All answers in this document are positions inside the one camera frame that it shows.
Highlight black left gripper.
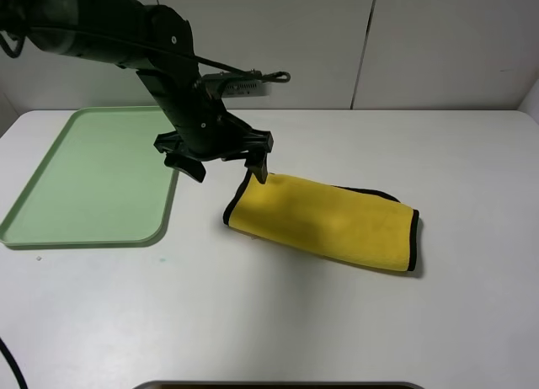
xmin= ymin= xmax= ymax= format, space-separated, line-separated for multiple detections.
xmin=136 ymin=63 xmax=273 ymax=184

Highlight yellow towel with black trim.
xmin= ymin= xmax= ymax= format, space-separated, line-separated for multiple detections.
xmin=223 ymin=173 xmax=419 ymax=272

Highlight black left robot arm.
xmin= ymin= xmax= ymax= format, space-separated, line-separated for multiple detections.
xmin=1 ymin=0 xmax=291 ymax=183

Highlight light green plastic tray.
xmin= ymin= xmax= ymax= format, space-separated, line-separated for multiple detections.
xmin=1 ymin=107 xmax=178 ymax=249

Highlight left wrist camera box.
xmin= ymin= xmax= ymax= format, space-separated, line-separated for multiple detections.
xmin=201 ymin=72 xmax=270 ymax=99

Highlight black left camera cable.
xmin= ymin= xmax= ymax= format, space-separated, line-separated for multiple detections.
xmin=0 ymin=9 xmax=291 ymax=389

